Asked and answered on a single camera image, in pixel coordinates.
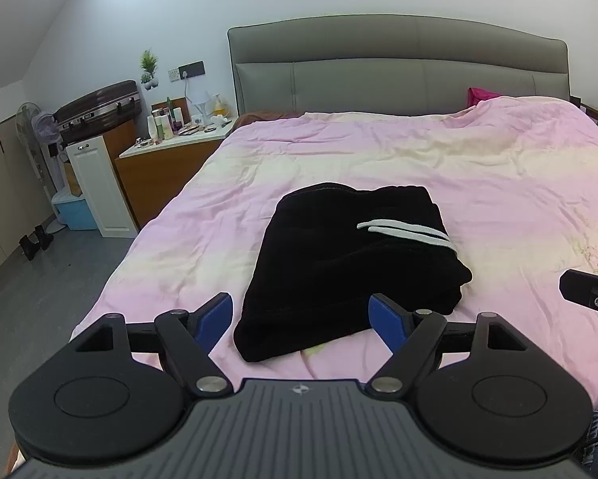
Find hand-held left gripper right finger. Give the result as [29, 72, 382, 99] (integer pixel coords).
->
[368, 293, 532, 396]

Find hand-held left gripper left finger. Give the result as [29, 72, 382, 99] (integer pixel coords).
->
[69, 292, 234, 396]

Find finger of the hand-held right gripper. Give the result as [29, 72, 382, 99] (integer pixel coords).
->
[558, 268, 598, 355]

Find black pants with white stripes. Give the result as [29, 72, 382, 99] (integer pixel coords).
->
[233, 184, 474, 364]

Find wooden nightstand with white top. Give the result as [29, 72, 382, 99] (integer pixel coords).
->
[114, 114, 240, 233]

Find pink floral bed blanket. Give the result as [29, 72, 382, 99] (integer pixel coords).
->
[79, 95, 598, 402]

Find blue storage box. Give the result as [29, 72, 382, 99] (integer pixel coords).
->
[51, 191, 101, 231]

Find white cabinet door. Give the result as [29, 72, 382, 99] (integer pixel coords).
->
[65, 132, 141, 239]

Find cluster of cosmetic bottles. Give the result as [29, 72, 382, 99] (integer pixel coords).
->
[135, 96, 220, 149]

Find brown pillow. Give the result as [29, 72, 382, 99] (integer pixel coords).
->
[235, 109, 307, 131]

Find magenta pillow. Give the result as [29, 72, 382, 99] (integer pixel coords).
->
[467, 86, 503, 109]

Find white table lamp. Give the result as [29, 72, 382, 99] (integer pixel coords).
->
[185, 80, 215, 119]

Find brown hard suitcase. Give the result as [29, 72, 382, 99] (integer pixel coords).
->
[53, 79, 144, 144]

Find standing fan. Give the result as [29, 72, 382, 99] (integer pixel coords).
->
[15, 102, 62, 233]

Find grey padded headboard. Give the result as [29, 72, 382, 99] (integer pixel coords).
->
[227, 14, 570, 119]

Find green potted plant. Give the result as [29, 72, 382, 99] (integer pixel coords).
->
[138, 49, 161, 91]

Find beige wall cupboard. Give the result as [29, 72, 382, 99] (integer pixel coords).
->
[0, 114, 56, 293]

